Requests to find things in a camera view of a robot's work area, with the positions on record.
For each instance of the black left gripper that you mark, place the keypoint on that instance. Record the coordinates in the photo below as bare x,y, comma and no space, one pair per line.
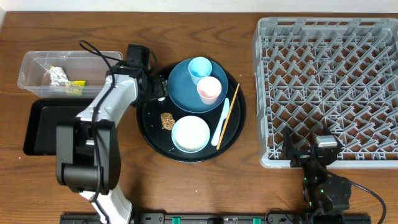
156,88

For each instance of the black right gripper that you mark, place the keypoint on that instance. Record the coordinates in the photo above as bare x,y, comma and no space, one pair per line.
300,156

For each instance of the brown cookie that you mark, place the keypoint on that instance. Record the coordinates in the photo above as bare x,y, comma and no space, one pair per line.
167,121

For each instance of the light blue bowl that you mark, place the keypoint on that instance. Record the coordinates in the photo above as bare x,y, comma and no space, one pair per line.
190,134

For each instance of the foil snack wrapper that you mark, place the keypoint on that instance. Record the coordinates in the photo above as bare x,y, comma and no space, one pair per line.
60,82

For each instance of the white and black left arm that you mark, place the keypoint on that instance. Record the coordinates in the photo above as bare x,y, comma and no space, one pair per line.
87,149

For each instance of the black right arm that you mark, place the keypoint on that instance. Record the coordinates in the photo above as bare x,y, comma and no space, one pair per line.
328,196

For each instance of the grey dishwasher rack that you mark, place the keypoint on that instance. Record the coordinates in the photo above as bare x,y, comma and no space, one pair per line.
335,73

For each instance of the dark blue plate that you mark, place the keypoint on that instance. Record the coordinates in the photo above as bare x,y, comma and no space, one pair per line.
183,91

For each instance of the round black tray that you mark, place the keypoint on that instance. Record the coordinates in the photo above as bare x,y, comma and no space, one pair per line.
149,122

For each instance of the light blue cup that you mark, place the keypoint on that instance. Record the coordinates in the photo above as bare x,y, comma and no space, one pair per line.
199,67

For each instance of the pink cup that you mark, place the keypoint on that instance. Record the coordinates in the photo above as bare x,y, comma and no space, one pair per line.
209,89

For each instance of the light blue plastic knife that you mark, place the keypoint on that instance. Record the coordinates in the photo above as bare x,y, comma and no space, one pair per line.
216,137

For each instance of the wooden chopstick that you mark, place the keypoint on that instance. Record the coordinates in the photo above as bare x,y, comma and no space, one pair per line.
227,118

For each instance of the clear plastic bin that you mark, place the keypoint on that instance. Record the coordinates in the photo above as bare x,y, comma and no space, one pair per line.
78,65

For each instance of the black rectangular tray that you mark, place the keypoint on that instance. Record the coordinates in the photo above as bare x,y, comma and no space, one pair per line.
45,115

